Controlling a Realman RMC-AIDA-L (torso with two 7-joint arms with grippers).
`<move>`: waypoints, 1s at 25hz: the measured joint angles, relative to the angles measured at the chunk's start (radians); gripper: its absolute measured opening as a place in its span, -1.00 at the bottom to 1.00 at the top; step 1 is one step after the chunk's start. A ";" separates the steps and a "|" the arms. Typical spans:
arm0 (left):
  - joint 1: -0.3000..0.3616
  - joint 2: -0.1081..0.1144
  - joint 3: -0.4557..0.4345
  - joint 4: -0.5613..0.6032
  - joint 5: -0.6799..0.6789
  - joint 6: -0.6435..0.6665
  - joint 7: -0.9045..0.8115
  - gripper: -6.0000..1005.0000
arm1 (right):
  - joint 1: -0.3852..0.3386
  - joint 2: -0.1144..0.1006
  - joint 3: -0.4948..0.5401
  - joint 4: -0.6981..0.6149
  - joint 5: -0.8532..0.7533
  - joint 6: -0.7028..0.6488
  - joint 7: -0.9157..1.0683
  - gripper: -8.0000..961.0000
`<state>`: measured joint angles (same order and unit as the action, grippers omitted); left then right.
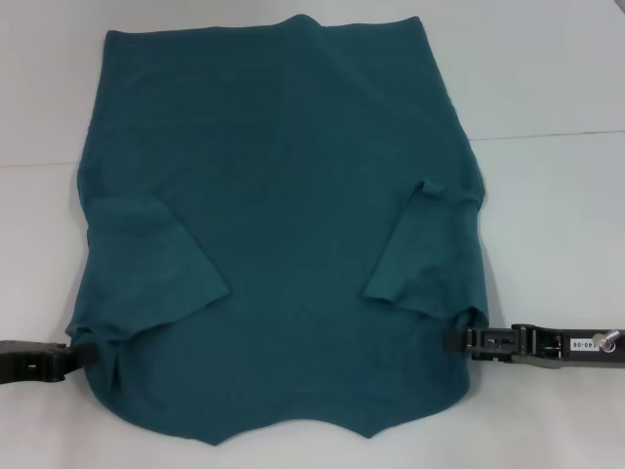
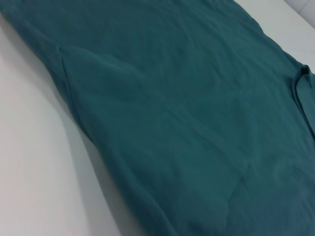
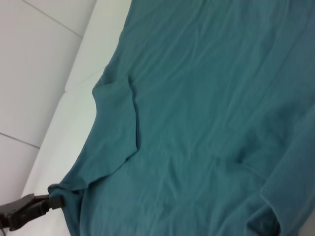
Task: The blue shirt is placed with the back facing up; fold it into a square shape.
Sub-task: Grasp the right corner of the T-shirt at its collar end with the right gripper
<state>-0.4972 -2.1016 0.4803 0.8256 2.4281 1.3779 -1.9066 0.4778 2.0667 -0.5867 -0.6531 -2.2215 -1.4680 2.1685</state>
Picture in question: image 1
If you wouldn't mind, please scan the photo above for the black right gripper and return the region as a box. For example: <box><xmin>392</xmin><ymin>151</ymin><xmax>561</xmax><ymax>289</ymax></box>
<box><xmin>442</xmin><ymin>322</ymin><xmax>625</xmax><ymax>370</ymax></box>

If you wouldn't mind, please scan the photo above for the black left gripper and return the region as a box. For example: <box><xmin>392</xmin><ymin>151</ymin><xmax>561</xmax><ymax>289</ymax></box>
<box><xmin>0</xmin><ymin>339</ymin><xmax>101</xmax><ymax>387</ymax></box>

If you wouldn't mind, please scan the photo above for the teal blue shirt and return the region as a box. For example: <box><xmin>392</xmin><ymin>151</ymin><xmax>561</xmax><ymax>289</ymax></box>
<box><xmin>65</xmin><ymin>14</ymin><xmax>489</xmax><ymax>435</ymax></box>

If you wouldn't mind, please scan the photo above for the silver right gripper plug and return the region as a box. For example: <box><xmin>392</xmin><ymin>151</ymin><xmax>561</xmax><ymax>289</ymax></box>
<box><xmin>593</xmin><ymin>329</ymin><xmax>621</xmax><ymax>353</ymax></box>

